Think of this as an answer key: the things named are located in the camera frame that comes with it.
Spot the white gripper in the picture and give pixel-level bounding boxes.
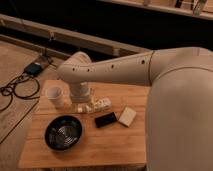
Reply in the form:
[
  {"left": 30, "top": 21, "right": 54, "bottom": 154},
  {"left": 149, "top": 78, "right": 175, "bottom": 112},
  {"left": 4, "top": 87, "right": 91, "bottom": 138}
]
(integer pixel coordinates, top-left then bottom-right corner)
[{"left": 69, "top": 82, "right": 91, "bottom": 103}]

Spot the black eraser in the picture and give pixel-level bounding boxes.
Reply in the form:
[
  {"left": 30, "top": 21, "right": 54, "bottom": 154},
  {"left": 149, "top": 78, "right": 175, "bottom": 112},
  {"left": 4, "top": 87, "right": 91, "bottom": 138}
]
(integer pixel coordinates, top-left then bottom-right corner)
[{"left": 95, "top": 112, "right": 117, "bottom": 128}]

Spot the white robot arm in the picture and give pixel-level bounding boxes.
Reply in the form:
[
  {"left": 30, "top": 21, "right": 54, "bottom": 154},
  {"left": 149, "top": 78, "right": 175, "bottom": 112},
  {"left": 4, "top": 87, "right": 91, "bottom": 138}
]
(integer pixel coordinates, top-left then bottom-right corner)
[{"left": 58, "top": 47, "right": 213, "bottom": 171}]

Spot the white sponge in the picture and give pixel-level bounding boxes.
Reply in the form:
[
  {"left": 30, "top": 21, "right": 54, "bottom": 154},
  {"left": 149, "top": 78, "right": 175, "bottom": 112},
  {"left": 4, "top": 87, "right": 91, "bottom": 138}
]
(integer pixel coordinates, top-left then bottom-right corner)
[{"left": 119, "top": 107, "right": 136, "bottom": 127}]

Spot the white tube bottle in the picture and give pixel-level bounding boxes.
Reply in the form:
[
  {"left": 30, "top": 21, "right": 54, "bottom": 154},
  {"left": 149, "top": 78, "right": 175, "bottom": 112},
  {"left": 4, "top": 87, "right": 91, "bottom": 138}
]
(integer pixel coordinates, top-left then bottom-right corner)
[{"left": 77, "top": 98, "right": 112, "bottom": 113}]

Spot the white cup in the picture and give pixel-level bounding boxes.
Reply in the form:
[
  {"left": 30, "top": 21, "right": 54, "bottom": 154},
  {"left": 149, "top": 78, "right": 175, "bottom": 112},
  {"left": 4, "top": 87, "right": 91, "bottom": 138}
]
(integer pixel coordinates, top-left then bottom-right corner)
[{"left": 45, "top": 87, "right": 64, "bottom": 108}]

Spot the black bowl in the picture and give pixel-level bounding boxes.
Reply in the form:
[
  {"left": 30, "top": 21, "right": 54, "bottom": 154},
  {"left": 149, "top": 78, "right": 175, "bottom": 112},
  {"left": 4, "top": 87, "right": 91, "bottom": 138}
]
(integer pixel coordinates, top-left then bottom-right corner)
[{"left": 44, "top": 115, "right": 82, "bottom": 151}]

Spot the black power adapter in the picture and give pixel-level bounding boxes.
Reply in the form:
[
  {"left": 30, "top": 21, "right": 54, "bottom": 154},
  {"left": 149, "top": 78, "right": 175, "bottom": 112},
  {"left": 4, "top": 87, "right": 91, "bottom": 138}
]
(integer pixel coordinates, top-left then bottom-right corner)
[{"left": 24, "top": 63, "right": 42, "bottom": 76}]

